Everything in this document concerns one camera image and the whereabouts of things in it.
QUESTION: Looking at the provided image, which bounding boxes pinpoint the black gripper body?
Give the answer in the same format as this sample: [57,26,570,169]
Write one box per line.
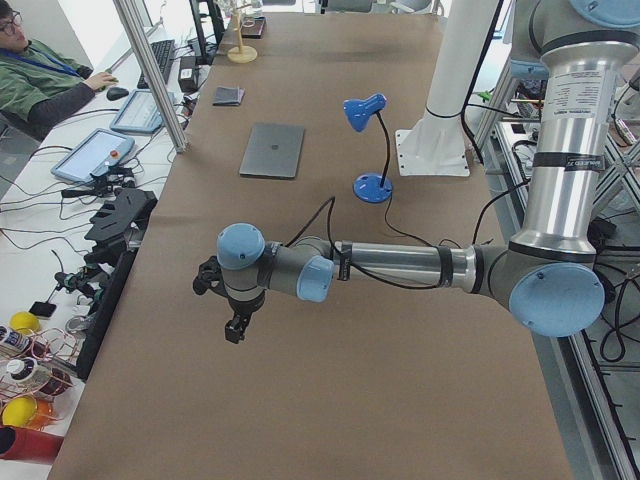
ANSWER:
[228,292,266,318]

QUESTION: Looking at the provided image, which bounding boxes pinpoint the grey laptop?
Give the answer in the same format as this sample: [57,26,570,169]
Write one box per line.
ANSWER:
[239,122,305,179]

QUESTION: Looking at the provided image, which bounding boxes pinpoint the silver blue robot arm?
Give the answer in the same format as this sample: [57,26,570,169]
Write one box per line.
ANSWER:
[212,1,639,343]

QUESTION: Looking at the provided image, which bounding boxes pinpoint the person's hand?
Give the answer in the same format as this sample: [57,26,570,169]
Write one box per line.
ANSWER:
[83,72,118,91]

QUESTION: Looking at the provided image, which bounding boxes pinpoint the blue desk lamp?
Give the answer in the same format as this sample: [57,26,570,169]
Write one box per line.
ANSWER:
[342,93,393,204]

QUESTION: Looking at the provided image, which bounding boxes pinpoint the near teach pendant tablet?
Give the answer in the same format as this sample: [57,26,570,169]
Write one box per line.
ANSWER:
[50,129,134,183]

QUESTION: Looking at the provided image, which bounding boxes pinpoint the teach pendant tablet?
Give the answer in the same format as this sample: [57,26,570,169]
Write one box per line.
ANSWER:
[50,129,134,183]
[110,89,163,135]

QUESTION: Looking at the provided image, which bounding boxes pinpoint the yellow ball upper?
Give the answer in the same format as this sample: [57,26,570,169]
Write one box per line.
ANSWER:
[9,311,41,334]

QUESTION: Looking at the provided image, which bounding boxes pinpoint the yellow ball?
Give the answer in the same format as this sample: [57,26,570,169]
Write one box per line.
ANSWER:
[9,311,41,334]
[1,396,37,428]

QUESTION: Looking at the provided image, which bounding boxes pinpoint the grey folded cloth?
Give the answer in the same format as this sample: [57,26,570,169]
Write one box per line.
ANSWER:
[212,86,245,106]

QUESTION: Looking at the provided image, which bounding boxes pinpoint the far teach pendant tablet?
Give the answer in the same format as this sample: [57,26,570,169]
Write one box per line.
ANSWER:
[110,89,163,135]

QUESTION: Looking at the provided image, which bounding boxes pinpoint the yellow ball lower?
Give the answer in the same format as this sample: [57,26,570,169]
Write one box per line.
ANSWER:
[1,396,37,428]

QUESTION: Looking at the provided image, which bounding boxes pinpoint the black power adapter box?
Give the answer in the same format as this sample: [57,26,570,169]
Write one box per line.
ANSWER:
[178,56,199,93]

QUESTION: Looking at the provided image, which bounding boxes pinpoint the red cylinder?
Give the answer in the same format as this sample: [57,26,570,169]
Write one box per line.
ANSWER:
[1,426,64,464]

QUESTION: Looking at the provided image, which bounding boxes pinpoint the black computer mouse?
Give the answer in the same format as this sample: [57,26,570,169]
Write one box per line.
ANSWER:
[106,86,129,101]

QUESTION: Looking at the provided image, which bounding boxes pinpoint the wooden stand with round base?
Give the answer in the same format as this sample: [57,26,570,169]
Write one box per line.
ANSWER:
[227,1,258,64]

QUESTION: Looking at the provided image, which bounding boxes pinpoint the black monitor stand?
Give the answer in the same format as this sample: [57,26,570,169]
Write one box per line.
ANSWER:
[188,0,226,66]

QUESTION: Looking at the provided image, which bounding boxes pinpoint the black keyboard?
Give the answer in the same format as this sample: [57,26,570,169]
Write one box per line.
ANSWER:
[150,40,175,84]

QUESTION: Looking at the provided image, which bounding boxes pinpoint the dark red tray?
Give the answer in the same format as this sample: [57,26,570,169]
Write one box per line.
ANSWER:
[241,17,266,39]

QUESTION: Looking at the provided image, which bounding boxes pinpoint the person in green jacket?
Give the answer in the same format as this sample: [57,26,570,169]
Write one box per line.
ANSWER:
[1,1,100,141]

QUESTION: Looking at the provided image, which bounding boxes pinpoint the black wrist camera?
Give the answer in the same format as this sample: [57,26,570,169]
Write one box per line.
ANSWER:
[192,256,227,298]

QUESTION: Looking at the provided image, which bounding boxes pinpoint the copper wire basket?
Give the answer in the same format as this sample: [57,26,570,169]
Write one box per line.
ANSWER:
[1,326,83,430]

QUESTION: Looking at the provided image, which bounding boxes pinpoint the aluminium frame post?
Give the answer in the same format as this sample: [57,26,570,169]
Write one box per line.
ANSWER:
[113,0,188,154]

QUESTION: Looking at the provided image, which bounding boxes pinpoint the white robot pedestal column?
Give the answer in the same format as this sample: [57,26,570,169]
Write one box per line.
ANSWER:
[396,0,502,177]

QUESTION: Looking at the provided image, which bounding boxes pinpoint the aluminium side frame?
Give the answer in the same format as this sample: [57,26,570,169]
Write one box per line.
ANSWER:
[478,73,639,479]

